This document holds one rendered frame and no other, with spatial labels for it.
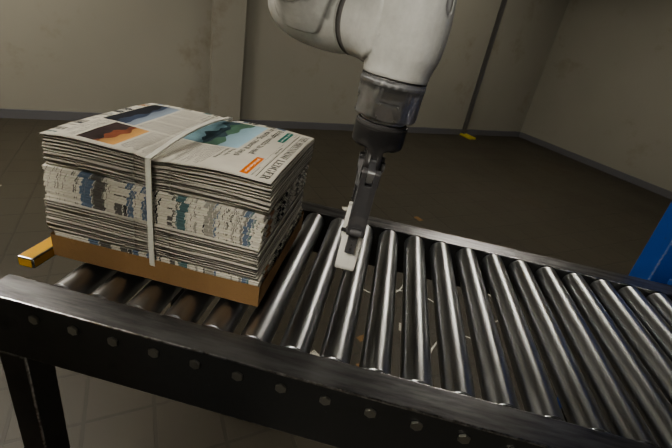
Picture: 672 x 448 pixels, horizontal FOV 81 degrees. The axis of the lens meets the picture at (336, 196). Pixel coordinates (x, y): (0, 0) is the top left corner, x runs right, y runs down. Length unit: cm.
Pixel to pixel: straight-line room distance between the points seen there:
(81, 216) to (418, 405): 60
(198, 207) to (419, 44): 39
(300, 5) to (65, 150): 42
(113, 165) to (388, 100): 43
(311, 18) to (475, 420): 59
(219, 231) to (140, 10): 364
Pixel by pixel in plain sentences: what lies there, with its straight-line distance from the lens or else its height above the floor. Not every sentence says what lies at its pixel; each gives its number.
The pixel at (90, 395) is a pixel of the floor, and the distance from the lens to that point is 167.
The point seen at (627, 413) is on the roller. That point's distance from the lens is 80.
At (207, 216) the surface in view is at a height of 95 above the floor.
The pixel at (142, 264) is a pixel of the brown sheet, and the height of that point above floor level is 83.
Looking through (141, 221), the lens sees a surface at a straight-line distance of 70.
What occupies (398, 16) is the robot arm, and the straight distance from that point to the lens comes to 51.
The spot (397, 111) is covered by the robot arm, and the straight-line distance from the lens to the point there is 52.
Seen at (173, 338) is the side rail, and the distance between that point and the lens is 65.
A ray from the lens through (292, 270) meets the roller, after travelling 79.
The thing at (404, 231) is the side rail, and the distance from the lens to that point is 101.
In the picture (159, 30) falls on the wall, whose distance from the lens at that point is 420.
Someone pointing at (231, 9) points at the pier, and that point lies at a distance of 416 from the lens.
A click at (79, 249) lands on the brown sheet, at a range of 81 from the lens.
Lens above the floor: 126
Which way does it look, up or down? 25 degrees down
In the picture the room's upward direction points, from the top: 10 degrees clockwise
